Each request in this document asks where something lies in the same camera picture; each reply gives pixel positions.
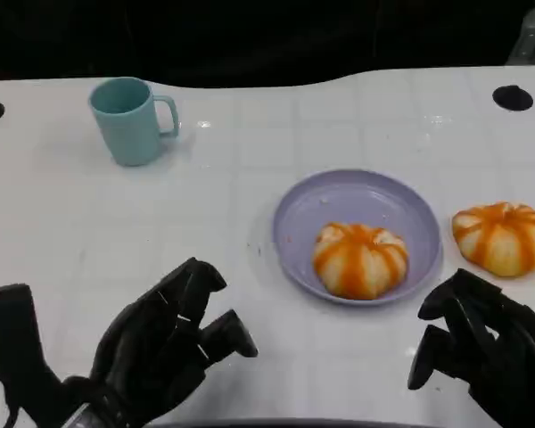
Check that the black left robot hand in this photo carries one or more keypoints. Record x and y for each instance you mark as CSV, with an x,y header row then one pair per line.
x,y
142,348

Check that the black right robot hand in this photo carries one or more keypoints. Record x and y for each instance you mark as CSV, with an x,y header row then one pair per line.
x,y
508,356

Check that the orange white toy bread roll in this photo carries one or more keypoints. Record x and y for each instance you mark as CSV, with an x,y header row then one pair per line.
x,y
499,241
361,263

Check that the lilac plate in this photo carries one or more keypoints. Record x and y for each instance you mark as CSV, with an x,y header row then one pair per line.
x,y
361,200

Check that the pale green mug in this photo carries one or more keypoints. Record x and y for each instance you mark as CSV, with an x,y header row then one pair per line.
x,y
129,129

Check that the black backdrop cloth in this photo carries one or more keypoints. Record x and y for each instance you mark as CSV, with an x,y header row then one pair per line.
x,y
249,40

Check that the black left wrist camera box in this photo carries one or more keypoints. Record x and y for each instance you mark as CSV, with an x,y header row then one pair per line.
x,y
13,339

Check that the grey metal frame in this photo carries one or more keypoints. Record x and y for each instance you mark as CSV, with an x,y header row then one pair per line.
x,y
532,35

